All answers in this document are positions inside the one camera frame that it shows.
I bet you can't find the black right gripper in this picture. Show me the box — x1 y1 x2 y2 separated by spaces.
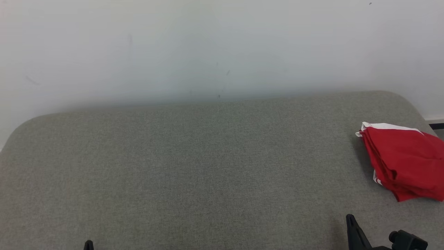
346 214 394 250

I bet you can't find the red shorts white stripe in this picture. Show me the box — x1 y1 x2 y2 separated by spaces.
356 122 444 195

